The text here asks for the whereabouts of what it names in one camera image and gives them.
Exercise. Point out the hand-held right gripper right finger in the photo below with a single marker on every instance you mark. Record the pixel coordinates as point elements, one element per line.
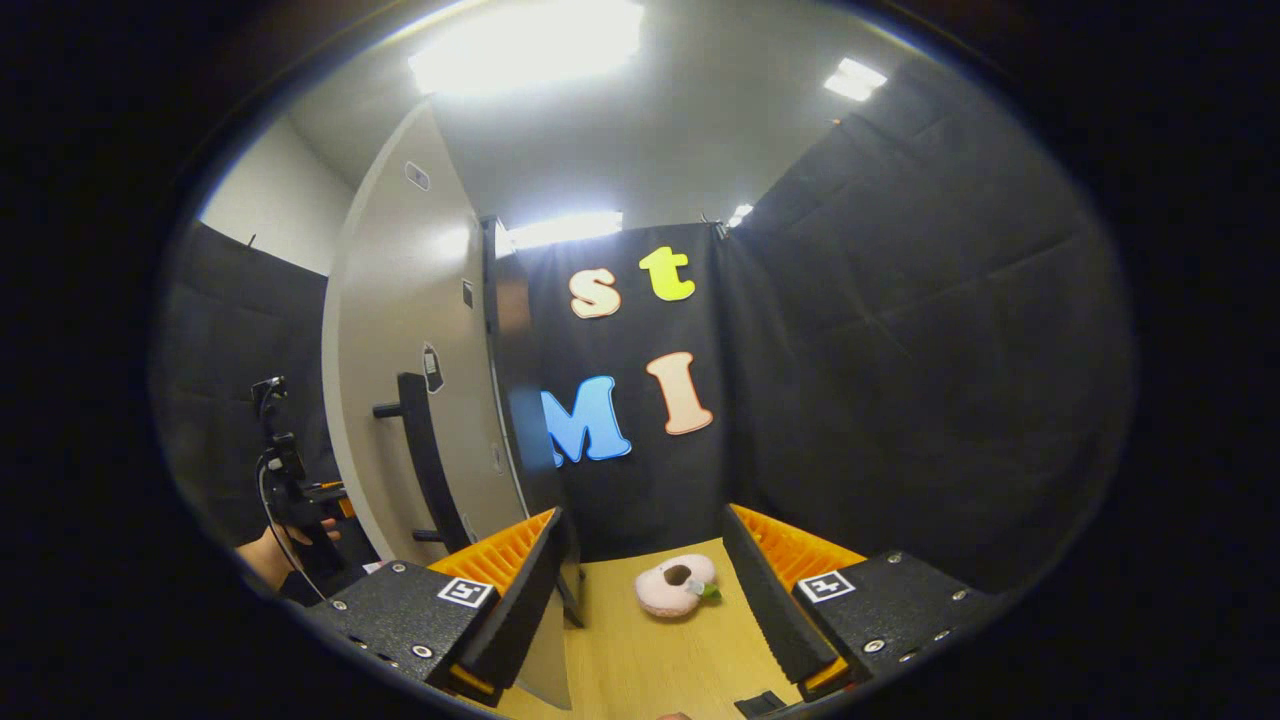
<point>765,600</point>

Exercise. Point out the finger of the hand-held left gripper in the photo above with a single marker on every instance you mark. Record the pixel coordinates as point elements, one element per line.
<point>335,493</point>

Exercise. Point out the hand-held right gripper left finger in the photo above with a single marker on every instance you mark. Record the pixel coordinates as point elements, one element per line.
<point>525,600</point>

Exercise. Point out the light grey cabinet door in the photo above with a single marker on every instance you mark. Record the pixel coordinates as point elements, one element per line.
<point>400,300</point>

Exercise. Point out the pink plush toy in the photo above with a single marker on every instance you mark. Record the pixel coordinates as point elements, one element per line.
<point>665,595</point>

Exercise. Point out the black backdrop cloth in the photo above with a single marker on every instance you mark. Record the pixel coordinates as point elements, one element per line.
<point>900,350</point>

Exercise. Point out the ceiling light strip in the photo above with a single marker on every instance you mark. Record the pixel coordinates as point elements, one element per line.
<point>560,230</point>

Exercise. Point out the large ceiling light panel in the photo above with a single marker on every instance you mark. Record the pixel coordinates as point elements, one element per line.
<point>530,45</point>

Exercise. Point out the small ceiling light panel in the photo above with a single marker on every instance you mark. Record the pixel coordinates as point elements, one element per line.
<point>855,79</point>

